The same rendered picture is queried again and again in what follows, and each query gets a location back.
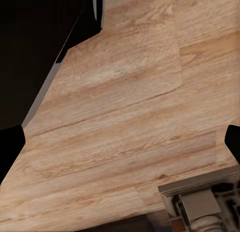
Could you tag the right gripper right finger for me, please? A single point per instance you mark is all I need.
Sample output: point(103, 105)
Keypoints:
point(232, 140)

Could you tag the wood fireplace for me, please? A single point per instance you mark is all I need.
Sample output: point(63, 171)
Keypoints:
point(207, 203)

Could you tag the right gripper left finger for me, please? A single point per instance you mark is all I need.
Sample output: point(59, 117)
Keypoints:
point(12, 141)

